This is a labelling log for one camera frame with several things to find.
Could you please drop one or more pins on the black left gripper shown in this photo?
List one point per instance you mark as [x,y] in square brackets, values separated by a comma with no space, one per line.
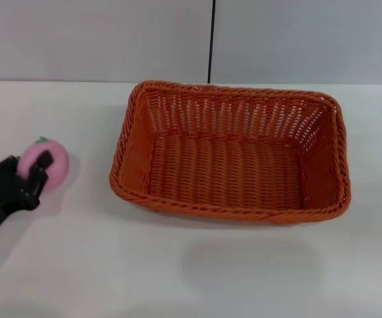
[5,190]

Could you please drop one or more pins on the pink peach toy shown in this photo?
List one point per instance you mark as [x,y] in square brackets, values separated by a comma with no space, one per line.
[56,165]

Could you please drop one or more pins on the orange woven plastic basket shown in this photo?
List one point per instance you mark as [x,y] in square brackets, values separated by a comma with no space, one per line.
[230,165]

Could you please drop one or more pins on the black vertical wall strip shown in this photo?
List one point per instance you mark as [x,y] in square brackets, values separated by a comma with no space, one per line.
[211,39]

